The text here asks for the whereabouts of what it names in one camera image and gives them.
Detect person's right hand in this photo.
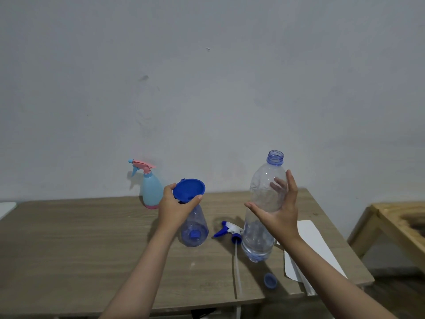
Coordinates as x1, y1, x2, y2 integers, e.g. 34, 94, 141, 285
244, 169, 301, 245

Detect person's left hand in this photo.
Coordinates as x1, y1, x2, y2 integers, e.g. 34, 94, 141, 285
158, 183, 203, 231

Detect clear plastic water bottle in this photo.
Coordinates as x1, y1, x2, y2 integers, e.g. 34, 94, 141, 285
241, 150, 288, 263

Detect light blue spray bottle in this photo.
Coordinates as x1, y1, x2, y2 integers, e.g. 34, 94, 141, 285
142, 171, 164, 210

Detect dark blue spray bottle body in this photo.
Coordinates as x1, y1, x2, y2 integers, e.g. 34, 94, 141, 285
178, 204, 209, 247

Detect blue plastic funnel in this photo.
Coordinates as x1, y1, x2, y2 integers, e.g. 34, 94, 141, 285
172, 178, 206, 205

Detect white blue trigger sprayer head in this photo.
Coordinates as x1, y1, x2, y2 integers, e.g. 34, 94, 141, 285
213, 221, 245, 296

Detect pink spray trigger head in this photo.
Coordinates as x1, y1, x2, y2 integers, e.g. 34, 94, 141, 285
128, 159, 156, 177

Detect person's right forearm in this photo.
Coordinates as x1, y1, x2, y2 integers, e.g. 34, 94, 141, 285
282, 235, 398, 319

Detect person's left forearm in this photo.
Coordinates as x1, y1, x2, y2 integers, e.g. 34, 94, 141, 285
99, 226, 178, 319

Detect white paper towels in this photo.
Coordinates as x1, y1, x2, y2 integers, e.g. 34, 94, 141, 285
284, 220, 348, 296

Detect light wooden stool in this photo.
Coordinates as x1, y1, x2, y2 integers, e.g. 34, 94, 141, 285
347, 202, 425, 273

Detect white cabinet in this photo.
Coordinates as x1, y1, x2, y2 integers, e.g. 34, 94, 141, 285
0, 202, 17, 220

